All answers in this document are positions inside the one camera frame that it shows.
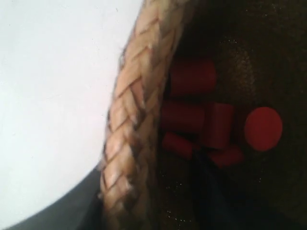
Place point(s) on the brown woven wicker basket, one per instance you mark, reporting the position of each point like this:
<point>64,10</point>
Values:
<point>259,50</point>

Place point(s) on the small thin red cylinder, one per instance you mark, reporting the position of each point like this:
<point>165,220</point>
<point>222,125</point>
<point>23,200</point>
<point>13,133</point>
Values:
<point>177,145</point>

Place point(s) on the red cylinder lying middle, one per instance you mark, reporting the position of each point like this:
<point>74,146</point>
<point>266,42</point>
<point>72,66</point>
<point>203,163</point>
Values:
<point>182,117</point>

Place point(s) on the large red cylinder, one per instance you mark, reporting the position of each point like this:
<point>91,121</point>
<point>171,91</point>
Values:
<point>192,77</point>

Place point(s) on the red cylinder upright slanted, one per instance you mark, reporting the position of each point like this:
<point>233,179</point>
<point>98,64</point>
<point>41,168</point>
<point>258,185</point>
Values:
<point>217,125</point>

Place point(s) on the small red cylinder lower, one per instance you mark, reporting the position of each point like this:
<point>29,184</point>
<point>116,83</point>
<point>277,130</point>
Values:
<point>227,157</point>

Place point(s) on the red cylinder round face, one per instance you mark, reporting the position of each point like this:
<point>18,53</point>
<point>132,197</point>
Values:
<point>263,128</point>

